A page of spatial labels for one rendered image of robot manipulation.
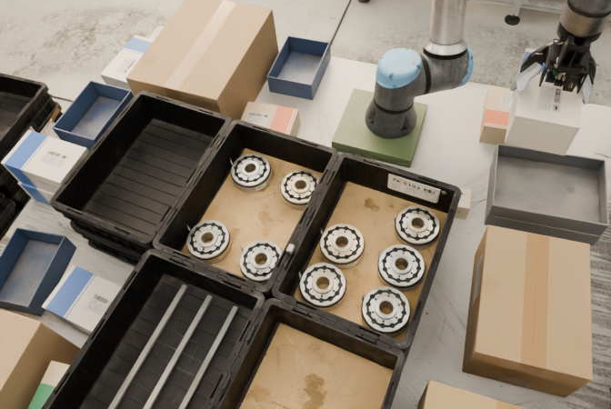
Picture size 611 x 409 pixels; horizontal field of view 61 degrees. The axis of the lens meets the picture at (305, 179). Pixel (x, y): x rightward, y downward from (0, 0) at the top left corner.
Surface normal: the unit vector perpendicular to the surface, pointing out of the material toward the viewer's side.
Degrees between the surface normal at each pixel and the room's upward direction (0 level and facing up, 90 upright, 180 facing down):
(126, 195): 0
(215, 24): 0
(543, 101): 0
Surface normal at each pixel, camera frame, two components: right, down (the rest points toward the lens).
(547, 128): -0.33, 0.80
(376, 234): -0.07, -0.56
